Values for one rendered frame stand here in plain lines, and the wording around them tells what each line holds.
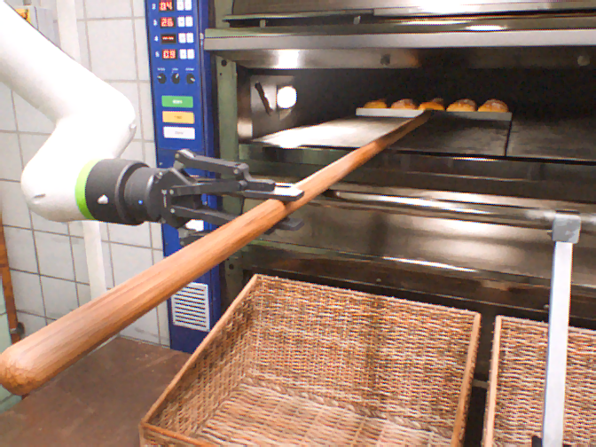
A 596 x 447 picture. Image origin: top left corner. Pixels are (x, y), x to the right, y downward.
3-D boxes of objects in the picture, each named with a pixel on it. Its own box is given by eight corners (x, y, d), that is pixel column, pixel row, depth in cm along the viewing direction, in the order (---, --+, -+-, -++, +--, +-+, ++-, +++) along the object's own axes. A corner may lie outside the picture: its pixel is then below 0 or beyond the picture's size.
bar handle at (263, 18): (219, 42, 112) (223, 43, 113) (370, 39, 100) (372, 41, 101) (220, 13, 111) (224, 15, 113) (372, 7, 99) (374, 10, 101)
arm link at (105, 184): (83, 231, 72) (75, 165, 69) (137, 210, 82) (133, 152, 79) (120, 237, 69) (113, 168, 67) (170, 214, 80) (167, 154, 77)
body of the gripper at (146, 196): (155, 159, 75) (211, 163, 72) (159, 215, 78) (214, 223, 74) (121, 168, 68) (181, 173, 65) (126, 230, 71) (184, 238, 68)
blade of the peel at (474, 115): (511, 121, 181) (512, 112, 180) (356, 115, 200) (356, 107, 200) (511, 112, 213) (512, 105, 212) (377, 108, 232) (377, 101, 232)
